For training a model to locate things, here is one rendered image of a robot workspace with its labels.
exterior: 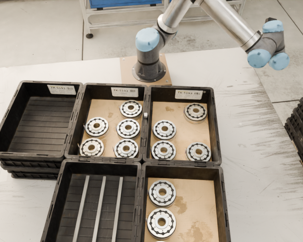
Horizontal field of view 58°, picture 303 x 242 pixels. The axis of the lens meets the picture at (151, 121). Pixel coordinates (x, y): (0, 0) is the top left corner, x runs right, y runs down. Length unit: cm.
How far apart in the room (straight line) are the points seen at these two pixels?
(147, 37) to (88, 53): 164
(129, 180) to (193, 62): 92
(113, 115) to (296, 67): 219
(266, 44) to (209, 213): 66
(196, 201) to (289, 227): 41
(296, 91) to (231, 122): 143
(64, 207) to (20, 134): 42
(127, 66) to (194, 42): 160
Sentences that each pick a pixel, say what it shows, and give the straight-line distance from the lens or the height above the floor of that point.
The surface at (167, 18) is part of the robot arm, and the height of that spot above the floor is 108.
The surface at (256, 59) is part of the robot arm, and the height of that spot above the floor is 117.
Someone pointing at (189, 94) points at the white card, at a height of 89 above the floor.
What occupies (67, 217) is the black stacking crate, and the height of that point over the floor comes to 83.
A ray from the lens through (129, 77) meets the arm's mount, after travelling 150.
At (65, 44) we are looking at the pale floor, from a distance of 313.
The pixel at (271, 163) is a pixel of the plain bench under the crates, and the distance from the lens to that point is 140.
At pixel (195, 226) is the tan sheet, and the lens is 106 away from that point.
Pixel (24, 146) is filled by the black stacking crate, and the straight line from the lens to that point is 130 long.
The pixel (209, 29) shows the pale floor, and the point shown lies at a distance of 328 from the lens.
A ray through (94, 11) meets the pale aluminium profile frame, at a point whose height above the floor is 30.
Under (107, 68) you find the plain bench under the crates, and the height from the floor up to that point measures 70.
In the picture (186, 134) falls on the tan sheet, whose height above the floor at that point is 83.
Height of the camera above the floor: 184
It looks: 54 degrees down
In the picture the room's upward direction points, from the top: straight up
